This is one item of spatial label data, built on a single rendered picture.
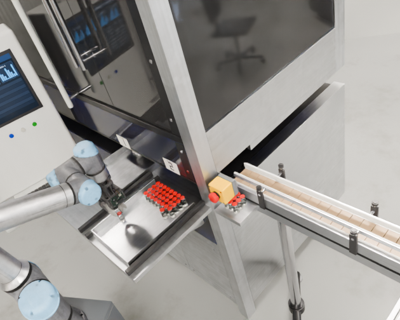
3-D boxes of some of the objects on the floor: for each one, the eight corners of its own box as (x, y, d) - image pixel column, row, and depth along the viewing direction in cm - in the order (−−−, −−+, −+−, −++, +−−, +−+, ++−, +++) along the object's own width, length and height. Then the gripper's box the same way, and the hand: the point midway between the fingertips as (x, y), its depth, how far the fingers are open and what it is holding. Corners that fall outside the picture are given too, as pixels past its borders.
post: (247, 304, 212) (92, -207, 82) (256, 310, 208) (107, -215, 78) (240, 313, 209) (66, -202, 79) (248, 319, 205) (80, -211, 75)
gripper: (96, 191, 135) (119, 230, 148) (119, 174, 140) (138, 213, 153) (84, 183, 141) (106, 220, 154) (106, 166, 145) (126, 204, 158)
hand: (117, 211), depth 154 cm, fingers closed, pressing on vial
